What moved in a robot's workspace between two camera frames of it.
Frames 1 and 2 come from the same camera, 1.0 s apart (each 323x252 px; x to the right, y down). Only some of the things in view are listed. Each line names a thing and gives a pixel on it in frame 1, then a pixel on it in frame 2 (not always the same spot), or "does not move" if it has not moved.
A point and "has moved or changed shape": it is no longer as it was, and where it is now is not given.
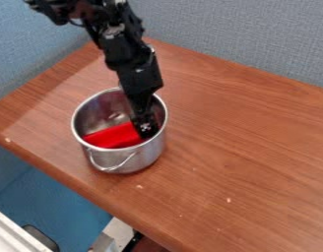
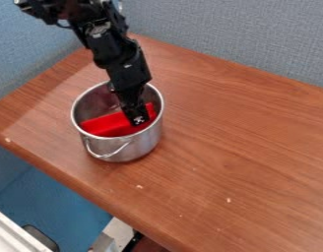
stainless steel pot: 103,110 has moved or changed shape
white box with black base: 13,237 does not move
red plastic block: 116,137 to 116,124
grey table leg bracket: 115,238 does not move
